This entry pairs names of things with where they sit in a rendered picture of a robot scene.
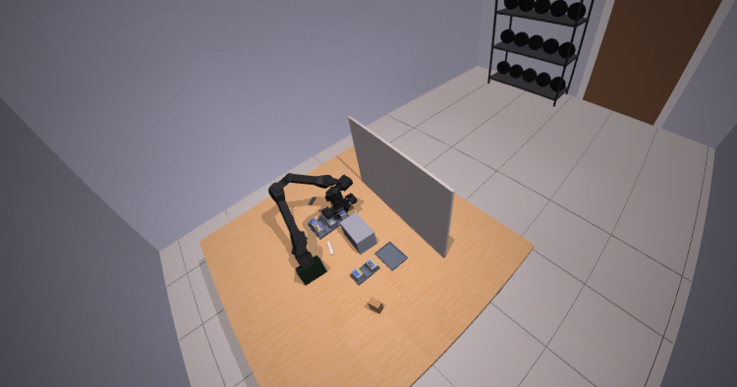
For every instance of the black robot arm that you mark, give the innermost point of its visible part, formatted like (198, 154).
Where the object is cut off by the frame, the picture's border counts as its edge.
(298, 238)

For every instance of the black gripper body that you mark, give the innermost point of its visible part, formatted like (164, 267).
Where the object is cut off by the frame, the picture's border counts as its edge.
(337, 204)

